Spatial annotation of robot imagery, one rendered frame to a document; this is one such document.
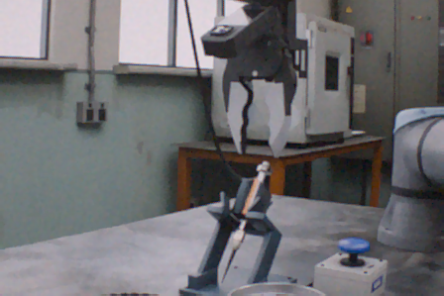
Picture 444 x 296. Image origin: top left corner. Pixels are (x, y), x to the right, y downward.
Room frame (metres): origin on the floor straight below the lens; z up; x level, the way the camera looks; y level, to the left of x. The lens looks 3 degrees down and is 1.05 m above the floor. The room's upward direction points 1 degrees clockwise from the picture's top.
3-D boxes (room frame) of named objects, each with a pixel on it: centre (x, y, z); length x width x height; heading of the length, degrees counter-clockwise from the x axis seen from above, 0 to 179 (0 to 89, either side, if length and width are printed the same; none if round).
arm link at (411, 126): (0.92, -0.42, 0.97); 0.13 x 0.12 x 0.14; 9
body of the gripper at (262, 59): (0.75, -0.11, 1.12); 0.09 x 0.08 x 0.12; 143
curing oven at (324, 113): (3.08, -0.59, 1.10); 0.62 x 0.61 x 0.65; 142
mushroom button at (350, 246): (0.66, -0.21, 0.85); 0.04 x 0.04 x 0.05
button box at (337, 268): (0.66, -0.22, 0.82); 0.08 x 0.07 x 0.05; 142
